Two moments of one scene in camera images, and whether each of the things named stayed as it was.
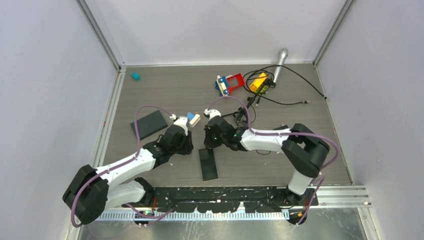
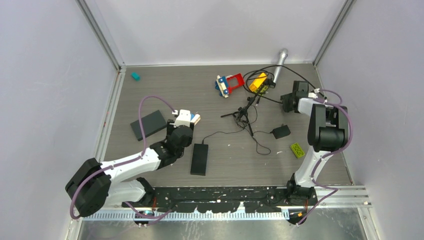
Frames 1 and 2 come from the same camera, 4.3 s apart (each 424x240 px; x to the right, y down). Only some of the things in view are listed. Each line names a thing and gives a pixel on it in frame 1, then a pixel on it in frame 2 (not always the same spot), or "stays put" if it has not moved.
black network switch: [208, 164] -> [199, 159]
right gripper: [208, 141] -> [285, 99]
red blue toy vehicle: [225, 85] stays put
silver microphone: [283, 54] stays put
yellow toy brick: [257, 82] stays put
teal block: [135, 76] stays put
